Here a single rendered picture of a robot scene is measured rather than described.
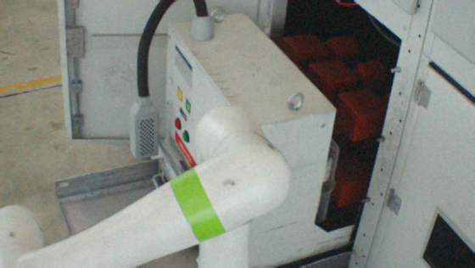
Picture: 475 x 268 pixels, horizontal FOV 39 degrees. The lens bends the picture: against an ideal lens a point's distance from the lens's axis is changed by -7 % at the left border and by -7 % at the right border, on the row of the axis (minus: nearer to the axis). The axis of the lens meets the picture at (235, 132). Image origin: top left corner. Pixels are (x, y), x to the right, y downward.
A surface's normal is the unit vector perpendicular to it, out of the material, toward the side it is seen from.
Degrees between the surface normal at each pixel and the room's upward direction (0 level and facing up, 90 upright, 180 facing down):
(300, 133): 90
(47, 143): 0
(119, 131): 90
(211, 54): 0
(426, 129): 90
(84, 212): 0
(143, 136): 90
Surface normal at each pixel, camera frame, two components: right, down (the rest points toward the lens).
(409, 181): -0.91, 0.19
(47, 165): 0.07, -0.80
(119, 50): 0.09, 0.59
